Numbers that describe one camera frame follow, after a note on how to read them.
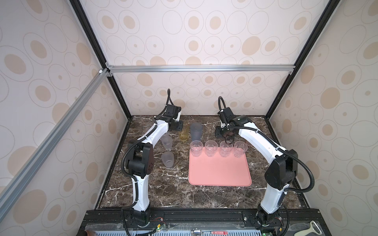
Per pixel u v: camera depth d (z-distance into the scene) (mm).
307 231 700
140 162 538
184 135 1096
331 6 679
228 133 728
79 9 676
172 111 762
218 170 922
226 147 959
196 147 974
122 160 478
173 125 821
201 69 924
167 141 1023
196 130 1000
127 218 729
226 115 670
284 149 497
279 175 474
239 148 970
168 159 930
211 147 991
